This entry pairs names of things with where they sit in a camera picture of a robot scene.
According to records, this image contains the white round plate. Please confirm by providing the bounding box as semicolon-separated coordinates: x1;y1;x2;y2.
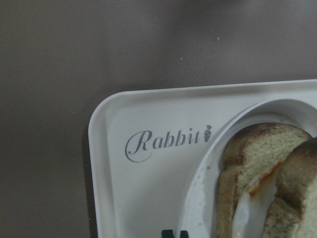
175;99;317;238

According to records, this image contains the bread slice top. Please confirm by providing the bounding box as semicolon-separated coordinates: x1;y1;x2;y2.
262;138;317;238

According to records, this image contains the fried egg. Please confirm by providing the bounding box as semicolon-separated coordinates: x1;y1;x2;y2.
231;160;284;238

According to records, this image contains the bread slice bottom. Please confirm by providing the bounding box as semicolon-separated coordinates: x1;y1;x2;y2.
216;123;312;238

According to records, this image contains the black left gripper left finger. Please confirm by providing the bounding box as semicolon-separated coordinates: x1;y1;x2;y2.
161;230;173;238

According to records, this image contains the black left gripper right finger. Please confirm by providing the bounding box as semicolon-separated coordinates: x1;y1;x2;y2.
179;231;189;238

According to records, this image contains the cream rabbit tray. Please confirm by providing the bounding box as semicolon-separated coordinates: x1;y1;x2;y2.
88;79;317;238

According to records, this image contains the bread slice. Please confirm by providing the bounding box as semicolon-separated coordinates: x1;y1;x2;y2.
262;138;317;238
216;123;312;238

